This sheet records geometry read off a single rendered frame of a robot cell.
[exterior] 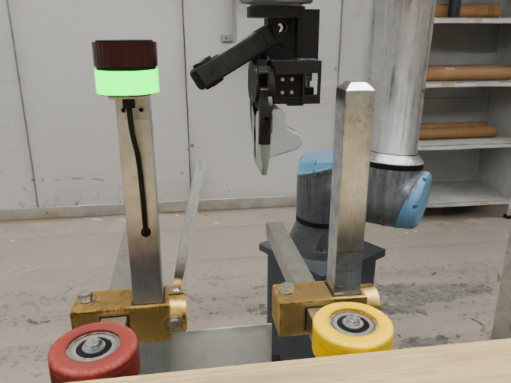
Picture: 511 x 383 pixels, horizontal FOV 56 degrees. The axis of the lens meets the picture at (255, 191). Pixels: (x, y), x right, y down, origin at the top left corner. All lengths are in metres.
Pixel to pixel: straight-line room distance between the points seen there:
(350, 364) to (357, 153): 0.24
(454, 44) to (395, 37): 2.44
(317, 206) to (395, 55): 0.42
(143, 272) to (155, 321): 0.06
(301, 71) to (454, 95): 3.11
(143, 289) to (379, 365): 0.29
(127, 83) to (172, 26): 2.71
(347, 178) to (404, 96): 0.64
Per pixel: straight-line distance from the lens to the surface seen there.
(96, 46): 0.48
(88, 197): 3.41
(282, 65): 0.60
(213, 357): 0.71
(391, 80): 1.21
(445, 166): 3.78
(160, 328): 0.62
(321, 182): 1.26
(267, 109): 0.59
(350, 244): 0.62
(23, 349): 2.19
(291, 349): 1.47
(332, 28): 3.32
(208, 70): 0.60
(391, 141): 1.21
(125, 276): 0.70
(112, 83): 0.47
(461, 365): 0.49
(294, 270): 0.72
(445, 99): 3.66
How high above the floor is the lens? 1.18
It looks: 18 degrees down
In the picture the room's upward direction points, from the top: straight up
